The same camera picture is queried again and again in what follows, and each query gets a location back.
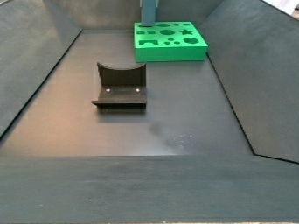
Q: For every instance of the blue rectangular block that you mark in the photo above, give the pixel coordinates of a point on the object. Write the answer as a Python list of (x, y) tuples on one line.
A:
[(148, 11)]

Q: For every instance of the green shape sorting board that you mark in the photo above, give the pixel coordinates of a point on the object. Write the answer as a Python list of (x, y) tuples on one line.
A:
[(168, 41)]

